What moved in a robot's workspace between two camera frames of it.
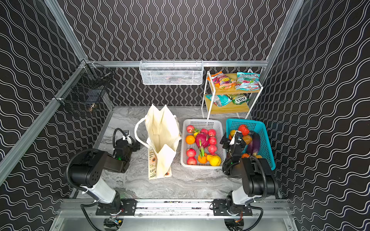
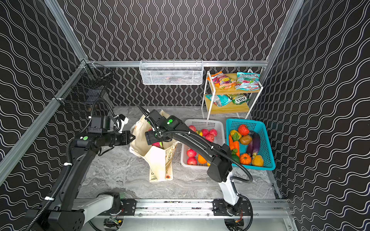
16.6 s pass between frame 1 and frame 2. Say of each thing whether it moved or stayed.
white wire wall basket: stayed
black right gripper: moved
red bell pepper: stayed
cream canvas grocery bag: moved
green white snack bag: stayed
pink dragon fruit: moved
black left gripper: moved
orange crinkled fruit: stayed
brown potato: stayed
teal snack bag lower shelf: stayed
